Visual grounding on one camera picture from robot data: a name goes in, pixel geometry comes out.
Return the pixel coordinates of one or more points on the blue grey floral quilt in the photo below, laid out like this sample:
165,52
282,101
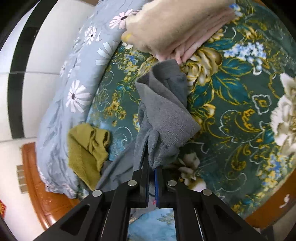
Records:
81,73

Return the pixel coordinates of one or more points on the grey fleece sweatpants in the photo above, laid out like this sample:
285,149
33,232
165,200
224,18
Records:
165,124

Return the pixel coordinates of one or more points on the beige pink folded garment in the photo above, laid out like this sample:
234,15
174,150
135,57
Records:
176,29

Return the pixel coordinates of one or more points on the olive green knit garment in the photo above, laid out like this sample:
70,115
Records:
87,149

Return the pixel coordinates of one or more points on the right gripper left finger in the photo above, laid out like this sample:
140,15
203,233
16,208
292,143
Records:
140,192

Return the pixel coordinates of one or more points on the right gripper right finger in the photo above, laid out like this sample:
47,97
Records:
165,197

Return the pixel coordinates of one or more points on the orange wooden bed frame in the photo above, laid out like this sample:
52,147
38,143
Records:
49,207

